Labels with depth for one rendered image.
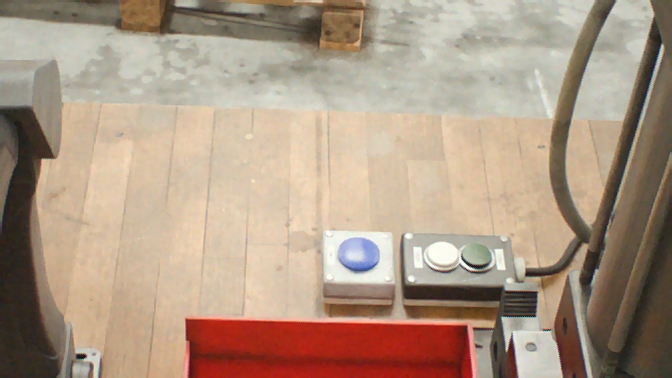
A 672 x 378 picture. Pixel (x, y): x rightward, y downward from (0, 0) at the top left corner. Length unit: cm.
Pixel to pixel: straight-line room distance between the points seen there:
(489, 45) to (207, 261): 182
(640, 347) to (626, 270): 5
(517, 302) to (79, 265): 42
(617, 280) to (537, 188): 67
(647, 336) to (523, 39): 235
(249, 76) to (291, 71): 9
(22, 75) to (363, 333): 49
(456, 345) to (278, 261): 20
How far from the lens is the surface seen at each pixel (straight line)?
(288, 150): 135
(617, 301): 69
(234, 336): 114
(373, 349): 115
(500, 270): 122
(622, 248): 67
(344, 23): 287
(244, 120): 139
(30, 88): 74
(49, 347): 95
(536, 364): 88
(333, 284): 119
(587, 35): 67
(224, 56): 289
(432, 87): 285
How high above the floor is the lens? 183
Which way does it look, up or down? 45 degrees down
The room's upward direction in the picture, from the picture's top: 4 degrees clockwise
